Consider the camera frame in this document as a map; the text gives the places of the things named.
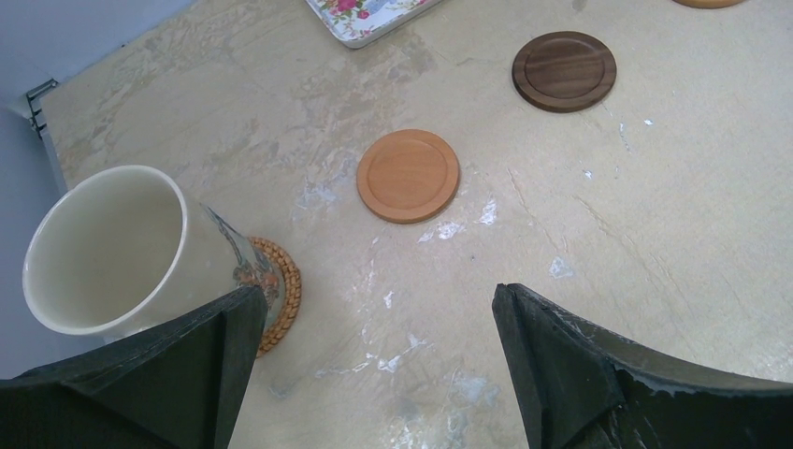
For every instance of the light wooden coaster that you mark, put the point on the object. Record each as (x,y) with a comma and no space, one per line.
(408,176)

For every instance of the dark wooden coaster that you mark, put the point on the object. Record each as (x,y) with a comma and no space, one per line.
(564,71)

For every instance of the floral tray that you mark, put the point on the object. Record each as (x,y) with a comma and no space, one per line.
(356,23)

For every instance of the beige mug with pattern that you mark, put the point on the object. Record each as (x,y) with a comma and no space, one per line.
(127,249)

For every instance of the orange coaster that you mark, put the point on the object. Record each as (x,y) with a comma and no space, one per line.
(708,4)

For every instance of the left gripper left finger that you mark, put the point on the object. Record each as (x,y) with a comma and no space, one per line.
(176,385)

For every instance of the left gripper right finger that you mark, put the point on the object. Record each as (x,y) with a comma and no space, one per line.
(580,385)

